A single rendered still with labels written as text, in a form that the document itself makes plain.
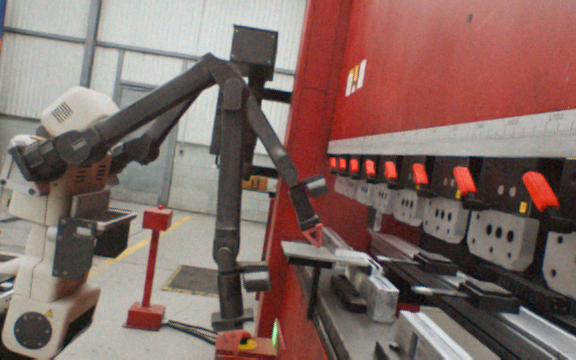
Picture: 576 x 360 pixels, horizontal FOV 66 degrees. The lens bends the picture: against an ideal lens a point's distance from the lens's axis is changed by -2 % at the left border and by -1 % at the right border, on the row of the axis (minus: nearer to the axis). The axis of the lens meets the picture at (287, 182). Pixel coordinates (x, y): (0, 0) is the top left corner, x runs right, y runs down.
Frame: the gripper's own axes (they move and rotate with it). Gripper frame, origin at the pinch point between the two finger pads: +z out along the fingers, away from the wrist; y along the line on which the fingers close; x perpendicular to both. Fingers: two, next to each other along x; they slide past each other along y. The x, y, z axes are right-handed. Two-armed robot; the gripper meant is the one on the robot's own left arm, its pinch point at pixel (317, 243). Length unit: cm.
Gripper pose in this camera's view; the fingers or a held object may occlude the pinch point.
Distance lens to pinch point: 149.5
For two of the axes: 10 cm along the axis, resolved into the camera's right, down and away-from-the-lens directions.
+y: -0.8, -0.7, 9.9
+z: 3.7, 9.2, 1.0
